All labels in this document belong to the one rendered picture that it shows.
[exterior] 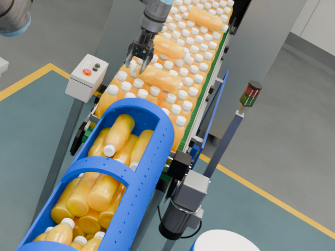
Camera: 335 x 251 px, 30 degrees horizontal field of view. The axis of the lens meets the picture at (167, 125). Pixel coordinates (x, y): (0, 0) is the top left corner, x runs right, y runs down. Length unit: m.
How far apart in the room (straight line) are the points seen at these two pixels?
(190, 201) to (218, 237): 0.51
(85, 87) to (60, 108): 1.70
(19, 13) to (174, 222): 1.09
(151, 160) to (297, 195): 2.52
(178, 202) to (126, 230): 0.88
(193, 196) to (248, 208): 1.51
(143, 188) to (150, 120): 0.41
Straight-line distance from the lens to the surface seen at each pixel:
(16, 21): 2.48
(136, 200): 1.90
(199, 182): 2.64
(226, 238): 2.19
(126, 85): 2.54
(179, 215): 2.72
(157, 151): 2.12
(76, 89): 2.54
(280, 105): 5.41
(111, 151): 2.16
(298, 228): 4.21
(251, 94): 2.65
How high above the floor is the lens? 2.43
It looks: 33 degrees down
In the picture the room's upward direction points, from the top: 25 degrees clockwise
